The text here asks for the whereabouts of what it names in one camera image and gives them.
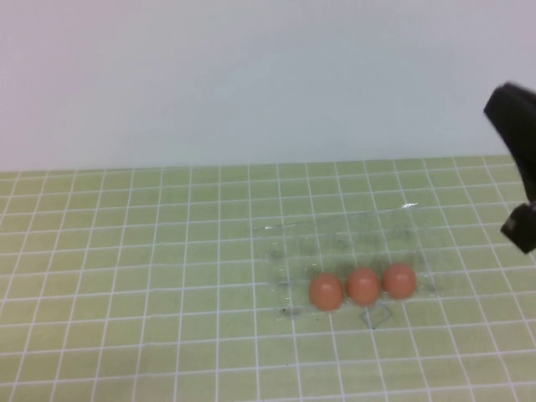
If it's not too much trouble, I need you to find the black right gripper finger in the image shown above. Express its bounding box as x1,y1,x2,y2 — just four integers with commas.
500,202,536,255

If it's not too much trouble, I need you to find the clear plastic egg tray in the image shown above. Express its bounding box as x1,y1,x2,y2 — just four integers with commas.
252,202,435,322

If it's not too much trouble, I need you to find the brown egg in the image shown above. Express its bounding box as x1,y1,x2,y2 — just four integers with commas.
346,266,381,305
381,261,418,300
309,272,345,312

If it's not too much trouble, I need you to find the small clear plastic square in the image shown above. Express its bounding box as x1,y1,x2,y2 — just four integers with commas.
358,306,394,331

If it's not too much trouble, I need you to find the green checked tablecloth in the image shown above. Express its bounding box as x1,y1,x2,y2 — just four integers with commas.
0,153,536,402

